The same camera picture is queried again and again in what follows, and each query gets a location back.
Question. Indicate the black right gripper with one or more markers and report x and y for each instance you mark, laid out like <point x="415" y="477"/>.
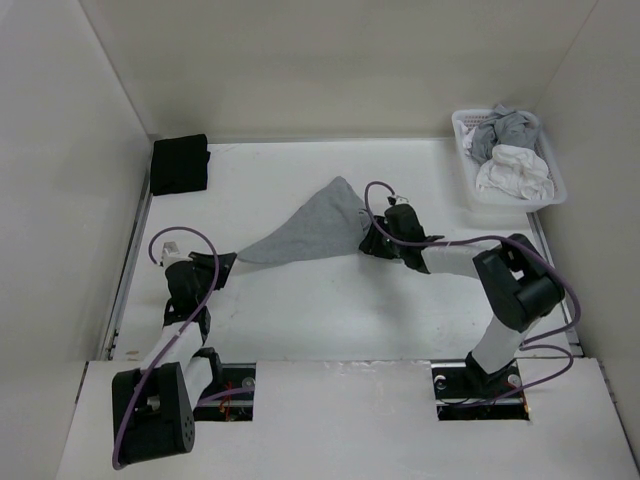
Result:
<point x="371" y="243"/>

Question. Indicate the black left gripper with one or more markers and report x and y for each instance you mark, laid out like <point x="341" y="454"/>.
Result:
<point x="204" y="261"/>

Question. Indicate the grey tank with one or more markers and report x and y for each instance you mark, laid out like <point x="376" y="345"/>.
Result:
<point x="504" y="126"/>
<point x="332" y="223"/>

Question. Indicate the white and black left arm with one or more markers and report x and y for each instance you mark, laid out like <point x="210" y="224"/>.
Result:
<point x="153" y="404"/>

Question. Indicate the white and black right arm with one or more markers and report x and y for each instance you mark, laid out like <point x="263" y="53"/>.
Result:
<point x="519" y="287"/>

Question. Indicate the folded black tank top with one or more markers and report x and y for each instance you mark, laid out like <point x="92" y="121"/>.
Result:
<point x="179" y="165"/>

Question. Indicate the white tank top in basket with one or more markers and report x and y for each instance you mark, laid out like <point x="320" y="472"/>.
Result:
<point x="517" y="172"/>

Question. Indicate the grey tank top in basket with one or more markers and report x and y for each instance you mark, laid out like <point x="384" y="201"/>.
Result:
<point x="504" y="126"/>

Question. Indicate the white plastic laundry basket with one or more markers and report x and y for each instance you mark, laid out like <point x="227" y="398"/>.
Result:
<point x="493" y="201"/>

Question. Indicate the white front cover board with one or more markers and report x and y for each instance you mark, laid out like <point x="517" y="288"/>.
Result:
<point x="337" y="420"/>

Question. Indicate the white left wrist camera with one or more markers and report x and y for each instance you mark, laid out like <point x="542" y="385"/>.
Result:
<point x="170" y="254"/>

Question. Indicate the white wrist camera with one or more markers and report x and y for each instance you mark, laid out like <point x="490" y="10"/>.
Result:
<point x="394" y="200"/>
<point x="170" y="254"/>

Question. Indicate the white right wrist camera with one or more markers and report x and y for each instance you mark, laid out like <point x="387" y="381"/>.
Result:
<point x="394" y="200"/>

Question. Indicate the aluminium table edge rail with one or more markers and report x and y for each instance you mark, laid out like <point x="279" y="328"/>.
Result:
<point x="115" y="313"/>

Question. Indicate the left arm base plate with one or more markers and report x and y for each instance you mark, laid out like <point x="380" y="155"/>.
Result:
<point x="231" y="397"/>

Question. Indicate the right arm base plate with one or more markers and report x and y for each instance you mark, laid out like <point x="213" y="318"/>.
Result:
<point x="458" y="398"/>

